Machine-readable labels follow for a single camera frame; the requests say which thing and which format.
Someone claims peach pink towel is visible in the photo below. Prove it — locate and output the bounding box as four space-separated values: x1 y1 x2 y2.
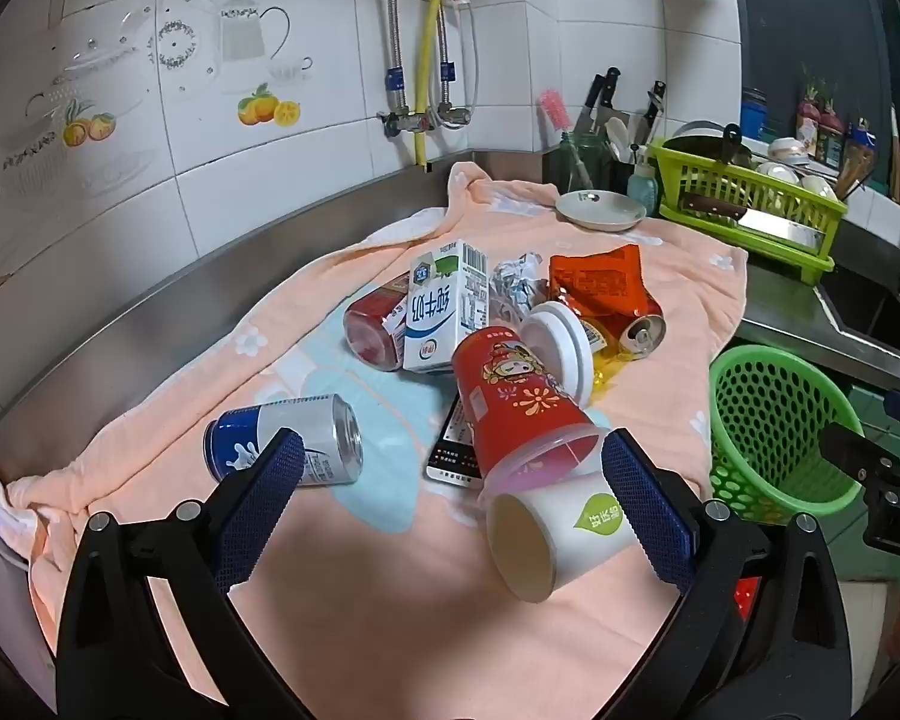
0 163 748 718

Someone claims red gold drink can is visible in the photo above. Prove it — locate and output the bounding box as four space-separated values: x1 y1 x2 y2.
343 273 409 372

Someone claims green dish rack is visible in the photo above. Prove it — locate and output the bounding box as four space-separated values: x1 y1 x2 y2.
649 138 847 286

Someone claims teal small bottle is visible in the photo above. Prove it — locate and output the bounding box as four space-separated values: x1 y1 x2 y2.
628 156 660 216

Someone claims white paper cup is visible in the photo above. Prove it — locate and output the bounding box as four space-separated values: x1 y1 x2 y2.
486 473 637 603

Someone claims silver wrapper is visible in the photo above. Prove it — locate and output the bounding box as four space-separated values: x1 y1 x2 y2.
489 252 548 325

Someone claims red cola can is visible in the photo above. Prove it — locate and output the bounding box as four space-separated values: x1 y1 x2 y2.
617 299 667 359

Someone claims orange red snack bag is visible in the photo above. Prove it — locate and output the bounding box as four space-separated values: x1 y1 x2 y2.
548 244 649 319

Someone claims black white box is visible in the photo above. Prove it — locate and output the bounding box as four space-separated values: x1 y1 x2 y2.
424 398 482 491

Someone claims white ceramic plate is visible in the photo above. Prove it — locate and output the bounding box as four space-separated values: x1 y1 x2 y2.
556 190 647 232

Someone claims white round lid container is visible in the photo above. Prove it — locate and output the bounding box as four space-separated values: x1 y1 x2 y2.
518 301 595 408

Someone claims dark green utensil holder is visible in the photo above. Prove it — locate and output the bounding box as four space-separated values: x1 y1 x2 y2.
554 133 628 192

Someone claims green perforated trash basket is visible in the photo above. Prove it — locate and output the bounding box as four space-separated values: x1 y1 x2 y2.
710 344 862 525

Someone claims yellow plastic wrapper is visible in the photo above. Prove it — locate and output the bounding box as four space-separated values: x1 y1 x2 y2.
582 319 632 398

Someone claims yellow gas hose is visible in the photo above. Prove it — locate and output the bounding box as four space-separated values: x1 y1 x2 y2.
412 0 455 171

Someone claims blue white milk carton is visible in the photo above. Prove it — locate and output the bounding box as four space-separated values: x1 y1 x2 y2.
403 239 489 372

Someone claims blue white drink can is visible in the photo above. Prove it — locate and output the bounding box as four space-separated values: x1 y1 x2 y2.
202 391 365 490

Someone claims metal braided water pipe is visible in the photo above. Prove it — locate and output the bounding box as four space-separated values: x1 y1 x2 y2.
379 0 432 140

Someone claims pink bottle brush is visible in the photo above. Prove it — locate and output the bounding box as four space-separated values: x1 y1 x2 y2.
538 88 593 190

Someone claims black wok pan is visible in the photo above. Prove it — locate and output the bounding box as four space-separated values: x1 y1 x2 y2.
663 121 752 167

